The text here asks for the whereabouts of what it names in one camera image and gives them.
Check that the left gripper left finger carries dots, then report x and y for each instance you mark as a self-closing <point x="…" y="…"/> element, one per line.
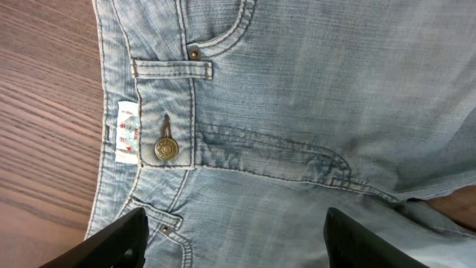
<point x="122" y="244"/>

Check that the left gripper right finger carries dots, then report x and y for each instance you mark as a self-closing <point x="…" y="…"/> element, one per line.
<point x="350" y="245"/>

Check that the light blue denim shorts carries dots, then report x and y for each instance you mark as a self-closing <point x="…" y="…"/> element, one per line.
<point x="237" y="124"/>

